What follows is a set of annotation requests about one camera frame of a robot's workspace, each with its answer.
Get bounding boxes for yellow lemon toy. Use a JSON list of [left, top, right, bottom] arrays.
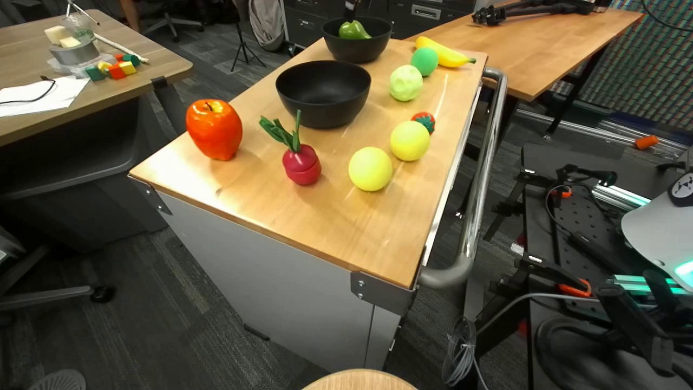
[[346, 146, 396, 194], [387, 119, 433, 165]]

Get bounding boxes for red radish toy green leaves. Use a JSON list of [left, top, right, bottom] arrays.
[[258, 106, 325, 188]]

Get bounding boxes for black plastic bowl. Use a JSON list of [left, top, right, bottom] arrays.
[[320, 15, 395, 64], [274, 58, 373, 133]]

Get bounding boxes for red strawberry toy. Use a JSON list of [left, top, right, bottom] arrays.
[[409, 111, 437, 136]]

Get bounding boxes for green lime toy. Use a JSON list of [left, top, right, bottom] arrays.
[[409, 45, 439, 80], [387, 63, 426, 105]]

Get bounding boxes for orange bell pepper toy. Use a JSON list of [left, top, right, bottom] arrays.
[[185, 98, 245, 163]]

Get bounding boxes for green bell pepper toy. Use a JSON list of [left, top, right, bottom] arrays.
[[336, 17, 373, 43]]

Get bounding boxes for yellow banana toy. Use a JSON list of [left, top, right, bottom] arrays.
[[413, 34, 479, 72]]

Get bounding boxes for white cart wooden top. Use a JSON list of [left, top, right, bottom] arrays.
[[127, 34, 508, 373]]

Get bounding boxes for round wooden stool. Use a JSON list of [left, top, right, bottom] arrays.
[[302, 367, 422, 390]]

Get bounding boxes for black standing tripod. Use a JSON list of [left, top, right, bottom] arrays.
[[228, 0, 271, 73]]

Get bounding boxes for light wooden office desk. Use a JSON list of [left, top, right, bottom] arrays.
[[0, 6, 195, 254]]

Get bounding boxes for orange-brown wooden desk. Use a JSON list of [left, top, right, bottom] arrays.
[[407, 5, 645, 138]]

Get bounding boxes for dark office chair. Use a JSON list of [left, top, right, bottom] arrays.
[[137, 0, 208, 43]]

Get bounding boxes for colourful toy blocks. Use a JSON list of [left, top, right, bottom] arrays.
[[84, 50, 143, 82]]

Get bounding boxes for black folded tripod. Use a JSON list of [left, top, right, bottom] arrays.
[[470, 0, 598, 28]]

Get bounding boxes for aluminium extrusion bar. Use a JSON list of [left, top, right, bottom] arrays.
[[590, 180, 655, 212]]

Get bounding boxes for white thin stick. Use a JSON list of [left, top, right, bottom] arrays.
[[90, 30, 152, 64]]

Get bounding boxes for small orange clamp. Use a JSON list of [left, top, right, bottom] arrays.
[[632, 133, 663, 153]]

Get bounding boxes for clear plastic container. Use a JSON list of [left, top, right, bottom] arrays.
[[44, 10, 100, 70]]

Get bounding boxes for gray office chair base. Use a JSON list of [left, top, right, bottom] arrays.
[[0, 224, 120, 315]]

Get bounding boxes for striped acoustic panel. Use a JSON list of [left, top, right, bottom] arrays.
[[579, 0, 693, 136]]

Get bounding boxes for white paper sheet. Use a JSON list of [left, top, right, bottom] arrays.
[[0, 73, 94, 119]]

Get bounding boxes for metal cart handle bar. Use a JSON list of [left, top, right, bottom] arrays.
[[416, 68, 508, 293]]

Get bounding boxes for gray cable bundle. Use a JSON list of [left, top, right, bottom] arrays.
[[439, 290, 603, 390]]

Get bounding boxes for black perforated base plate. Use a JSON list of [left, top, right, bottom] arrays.
[[520, 138, 693, 390]]

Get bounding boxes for gray metal floor rail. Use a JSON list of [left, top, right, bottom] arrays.
[[513, 106, 688, 159]]

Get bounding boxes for orange-handled clamp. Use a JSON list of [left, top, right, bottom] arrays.
[[552, 275, 596, 301]]

